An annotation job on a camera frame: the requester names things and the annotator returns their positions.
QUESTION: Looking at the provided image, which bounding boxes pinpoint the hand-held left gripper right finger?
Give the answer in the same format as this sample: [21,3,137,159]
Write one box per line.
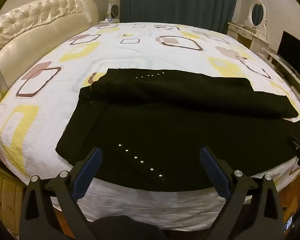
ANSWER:
[199,146,284,240]

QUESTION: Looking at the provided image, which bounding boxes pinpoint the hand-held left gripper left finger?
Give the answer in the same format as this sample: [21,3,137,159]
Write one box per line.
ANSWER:
[19,147,103,240]

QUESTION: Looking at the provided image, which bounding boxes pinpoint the black pants with studs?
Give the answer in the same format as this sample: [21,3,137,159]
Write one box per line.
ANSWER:
[55,68,300,193]

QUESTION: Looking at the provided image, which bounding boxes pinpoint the white television stand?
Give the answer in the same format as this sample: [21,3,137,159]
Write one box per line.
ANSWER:
[261,46,300,110]

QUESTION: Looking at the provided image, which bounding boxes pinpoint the cream bed base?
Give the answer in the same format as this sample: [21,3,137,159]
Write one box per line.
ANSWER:
[0,156,28,235]

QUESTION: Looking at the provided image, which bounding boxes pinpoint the black flat television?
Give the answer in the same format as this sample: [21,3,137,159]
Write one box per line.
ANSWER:
[276,31,300,85]

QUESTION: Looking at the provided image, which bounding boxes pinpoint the white dressing table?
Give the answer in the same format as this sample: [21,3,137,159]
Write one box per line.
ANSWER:
[227,21,268,53]

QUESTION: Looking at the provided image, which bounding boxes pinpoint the printed white bed sheet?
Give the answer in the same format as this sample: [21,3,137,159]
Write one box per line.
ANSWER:
[0,22,300,224]

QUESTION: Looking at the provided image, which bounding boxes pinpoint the white oval vanity mirror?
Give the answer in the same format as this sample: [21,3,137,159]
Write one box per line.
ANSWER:
[245,0,268,28]

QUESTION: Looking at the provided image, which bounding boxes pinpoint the cream tufted bed headboard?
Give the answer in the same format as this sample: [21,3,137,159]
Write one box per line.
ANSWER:
[0,0,99,110]

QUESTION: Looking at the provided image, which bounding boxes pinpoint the dark teal curtain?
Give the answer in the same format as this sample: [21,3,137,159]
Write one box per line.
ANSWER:
[119,0,241,34]

